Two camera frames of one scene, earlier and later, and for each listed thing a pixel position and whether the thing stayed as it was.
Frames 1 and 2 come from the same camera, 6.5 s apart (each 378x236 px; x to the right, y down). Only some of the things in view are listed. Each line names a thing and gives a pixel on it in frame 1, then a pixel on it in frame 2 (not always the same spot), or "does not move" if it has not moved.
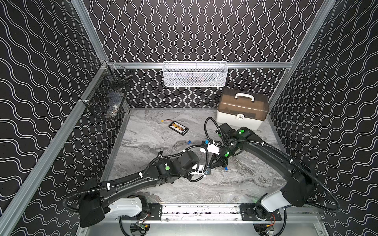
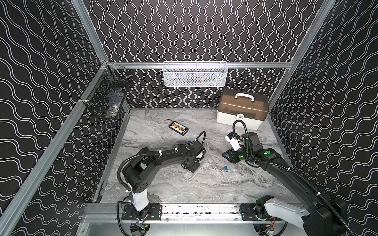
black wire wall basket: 104,97 does not move
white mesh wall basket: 195,73 does not move
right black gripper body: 220,159 → 235,156
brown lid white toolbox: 239,107 does not move
